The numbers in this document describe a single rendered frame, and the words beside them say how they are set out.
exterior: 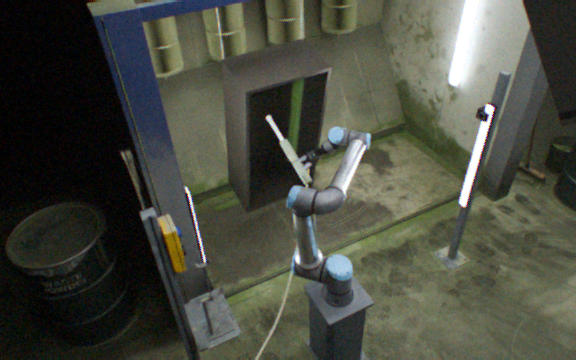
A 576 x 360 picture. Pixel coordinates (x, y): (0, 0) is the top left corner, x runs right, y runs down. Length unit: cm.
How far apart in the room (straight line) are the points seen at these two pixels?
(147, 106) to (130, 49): 28
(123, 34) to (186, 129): 227
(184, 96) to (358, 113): 182
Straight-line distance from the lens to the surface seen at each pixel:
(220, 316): 255
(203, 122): 427
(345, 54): 487
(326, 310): 272
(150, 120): 224
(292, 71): 283
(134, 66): 211
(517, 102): 406
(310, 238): 236
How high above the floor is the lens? 289
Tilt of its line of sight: 39 degrees down
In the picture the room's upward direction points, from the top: 3 degrees counter-clockwise
